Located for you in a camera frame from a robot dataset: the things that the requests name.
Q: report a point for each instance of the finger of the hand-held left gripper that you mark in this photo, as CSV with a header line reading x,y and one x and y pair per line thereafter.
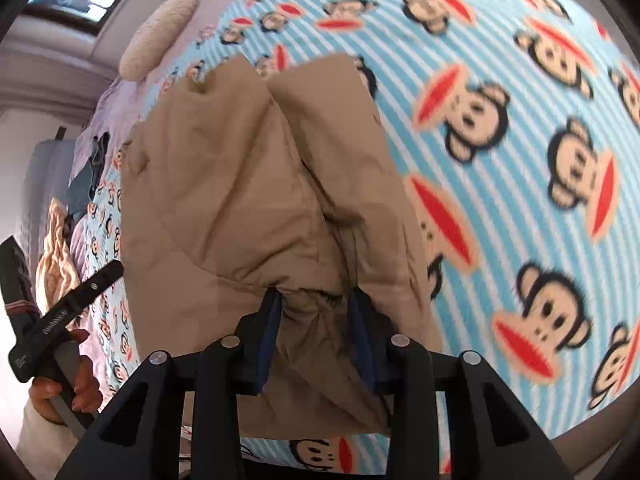
x,y
92,287

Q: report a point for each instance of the dark blue jeans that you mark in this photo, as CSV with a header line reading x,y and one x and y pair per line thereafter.
x,y
77,195

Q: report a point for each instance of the peach crumpled cloth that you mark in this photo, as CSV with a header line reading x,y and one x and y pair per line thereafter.
x,y
55,260

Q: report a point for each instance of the khaki padded coat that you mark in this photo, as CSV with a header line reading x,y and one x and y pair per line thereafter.
x,y
225,200

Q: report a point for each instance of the striped monkey print blanket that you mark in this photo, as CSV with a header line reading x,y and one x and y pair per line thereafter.
x,y
505,185

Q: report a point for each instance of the lilac bed sheet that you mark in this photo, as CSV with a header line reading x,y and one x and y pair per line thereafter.
x,y
125,107

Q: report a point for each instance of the beige fuzzy pillow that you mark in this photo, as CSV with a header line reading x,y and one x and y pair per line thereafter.
x,y
155,35

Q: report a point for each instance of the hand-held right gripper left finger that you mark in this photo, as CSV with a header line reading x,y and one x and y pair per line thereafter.
x,y
270,342

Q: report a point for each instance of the person's left hand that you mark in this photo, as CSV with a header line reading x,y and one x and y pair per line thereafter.
x,y
87,390

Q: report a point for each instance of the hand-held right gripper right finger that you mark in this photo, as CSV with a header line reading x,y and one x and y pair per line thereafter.
x,y
362,342

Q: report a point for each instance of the person's left forearm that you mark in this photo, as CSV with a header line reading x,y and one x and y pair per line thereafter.
x,y
42,445

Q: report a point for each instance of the black garment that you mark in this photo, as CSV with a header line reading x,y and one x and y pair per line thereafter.
x,y
98,150

